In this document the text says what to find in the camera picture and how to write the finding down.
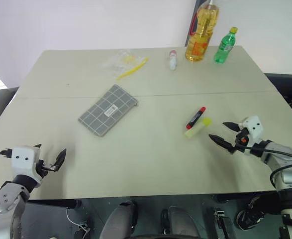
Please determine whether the red strap handle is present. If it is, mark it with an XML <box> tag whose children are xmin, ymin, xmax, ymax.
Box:
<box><xmin>189</xmin><ymin>7</ymin><xmax>199</xmax><ymax>36</ymax></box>

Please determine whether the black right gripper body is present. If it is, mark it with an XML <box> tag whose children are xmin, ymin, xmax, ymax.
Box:
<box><xmin>231</xmin><ymin>127</ymin><xmax>251</xmax><ymax>154</ymax></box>

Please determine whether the black metal bracket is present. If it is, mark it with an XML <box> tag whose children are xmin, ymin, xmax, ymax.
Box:
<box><xmin>213</xmin><ymin>210</ymin><xmax>232</xmax><ymax>239</ymax></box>

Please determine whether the green soda bottle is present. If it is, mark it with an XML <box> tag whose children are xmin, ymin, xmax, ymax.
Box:
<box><xmin>213</xmin><ymin>26</ymin><xmax>238</xmax><ymax>64</ymax></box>

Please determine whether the clear crumpled plastic bag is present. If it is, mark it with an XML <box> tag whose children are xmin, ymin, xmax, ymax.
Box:
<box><xmin>98</xmin><ymin>49</ymin><xmax>146</xmax><ymax>78</ymax></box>

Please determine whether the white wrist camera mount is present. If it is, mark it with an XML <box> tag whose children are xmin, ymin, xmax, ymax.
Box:
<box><xmin>238</xmin><ymin>115</ymin><xmax>265</xmax><ymax>157</ymax></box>
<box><xmin>10</xmin><ymin>146</ymin><xmax>43</xmax><ymax>188</ymax></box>

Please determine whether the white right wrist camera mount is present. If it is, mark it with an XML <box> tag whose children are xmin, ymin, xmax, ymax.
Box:
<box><xmin>238</xmin><ymin>115</ymin><xmax>265</xmax><ymax>157</ymax></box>

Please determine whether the red and black marker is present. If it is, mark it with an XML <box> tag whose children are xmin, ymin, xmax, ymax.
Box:
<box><xmin>186</xmin><ymin>106</ymin><xmax>206</xmax><ymax>129</ymax></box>

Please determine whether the grey rounded foot shape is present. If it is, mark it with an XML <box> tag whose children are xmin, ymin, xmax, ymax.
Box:
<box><xmin>167</xmin><ymin>205</ymin><xmax>201</xmax><ymax>239</ymax></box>
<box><xmin>100</xmin><ymin>201</ymin><xmax>138</xmax><ymax>239</ymax></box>

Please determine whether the thin white wire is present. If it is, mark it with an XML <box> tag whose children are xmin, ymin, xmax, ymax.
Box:
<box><xmin>66</xmin><ymin>208</ymin><xmax>91</xmax><ymax>234</ymax></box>

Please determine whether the black caster wheel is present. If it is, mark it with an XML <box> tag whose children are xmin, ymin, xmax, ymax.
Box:
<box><xmin>236</xmin><ymin>196</ymin><xmax>267</xmax><ymax>231</ymax></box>

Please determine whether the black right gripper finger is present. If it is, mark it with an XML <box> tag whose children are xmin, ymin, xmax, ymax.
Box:
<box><xmin>208</xmin><ymin>133</ymin><xmax>236</xmax><ymax>155</ymax></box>
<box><xmin>222</xmin><ymin>121</ymin><xmax>241</xmax><ymax>133</ymax></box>

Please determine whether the large cooking oil bottle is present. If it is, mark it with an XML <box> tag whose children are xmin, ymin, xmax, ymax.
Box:
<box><xmin>185</xmin><ymin>0</ymin><xmax>221</xmax><ymax>64</ymax></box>

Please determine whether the yellow toothbrush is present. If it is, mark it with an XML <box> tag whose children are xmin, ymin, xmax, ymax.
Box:
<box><xmin>115</xmin><ymin>57</ymin><xmax>150</xmax><ymax>81</ymax></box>

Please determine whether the yellow highlighter pen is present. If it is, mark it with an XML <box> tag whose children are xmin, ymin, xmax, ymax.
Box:
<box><xmin>184</xmin><ymin>118</ymin><xmax>212</xmax><ymax>139</ymax></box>

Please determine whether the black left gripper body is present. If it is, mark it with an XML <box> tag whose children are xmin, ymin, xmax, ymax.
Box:
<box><xmin>35</xmin><ymin>159</ymin><xmax>59</xmax><ymax>179</ymax></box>

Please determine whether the grey checked pencil pouch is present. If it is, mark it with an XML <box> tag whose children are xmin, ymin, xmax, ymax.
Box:
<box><xmin>78</xmin><ymin>84</ymin><xmax>139</xmax><ymax>137</ymax></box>

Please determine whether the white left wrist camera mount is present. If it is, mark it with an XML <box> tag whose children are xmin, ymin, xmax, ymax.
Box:
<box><xmin>10</xmin><ymin>146</ymin><xmax>43</xmax><ymax>188</ymax></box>

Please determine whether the small white pink-capped bottle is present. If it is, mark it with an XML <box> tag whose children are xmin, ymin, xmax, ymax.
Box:
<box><xmin>169</xmin><ymin>49</ymin><xmax>179</xmax><ymax>71</ymax></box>

